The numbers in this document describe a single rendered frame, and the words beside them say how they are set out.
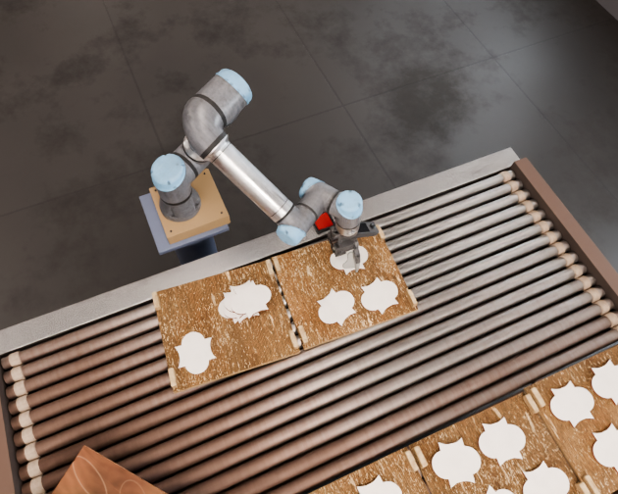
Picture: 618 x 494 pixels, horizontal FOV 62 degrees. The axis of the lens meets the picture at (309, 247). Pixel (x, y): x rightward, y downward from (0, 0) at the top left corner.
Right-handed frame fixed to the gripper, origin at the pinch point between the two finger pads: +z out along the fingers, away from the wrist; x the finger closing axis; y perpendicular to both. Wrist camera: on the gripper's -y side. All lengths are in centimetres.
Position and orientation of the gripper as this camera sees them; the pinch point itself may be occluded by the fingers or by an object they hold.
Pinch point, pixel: (349, 253)
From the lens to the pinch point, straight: 177.6
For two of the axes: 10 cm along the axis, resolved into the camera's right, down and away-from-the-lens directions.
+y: -9.4, 3.2, -1.5
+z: 0.2, 4.6, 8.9
